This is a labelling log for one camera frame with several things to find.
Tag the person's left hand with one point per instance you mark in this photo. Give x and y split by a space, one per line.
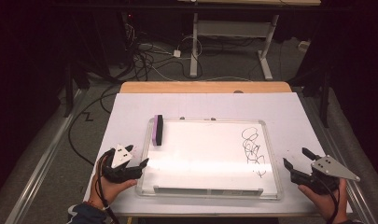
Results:
110 191

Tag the white metal desk frame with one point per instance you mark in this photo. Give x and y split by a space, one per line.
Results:
231 29

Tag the person's dark jacket sleeve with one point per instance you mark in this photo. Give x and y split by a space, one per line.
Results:
85 214

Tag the wooden table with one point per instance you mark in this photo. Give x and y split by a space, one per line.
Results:
205 87

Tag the aluminium rail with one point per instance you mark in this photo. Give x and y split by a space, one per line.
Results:
43 161
342 155

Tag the white whiteboard with silver frame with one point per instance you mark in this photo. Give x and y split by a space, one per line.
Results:
202 155

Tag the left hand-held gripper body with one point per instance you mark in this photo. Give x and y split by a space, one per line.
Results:
121 157

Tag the person's right hand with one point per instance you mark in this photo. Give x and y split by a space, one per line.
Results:
329 205

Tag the white power adapter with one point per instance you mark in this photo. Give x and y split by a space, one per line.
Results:
176 53

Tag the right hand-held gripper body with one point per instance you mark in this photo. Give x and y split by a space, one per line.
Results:
331 169

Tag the purple and black whiteboard eraser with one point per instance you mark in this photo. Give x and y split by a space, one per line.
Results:
158 130

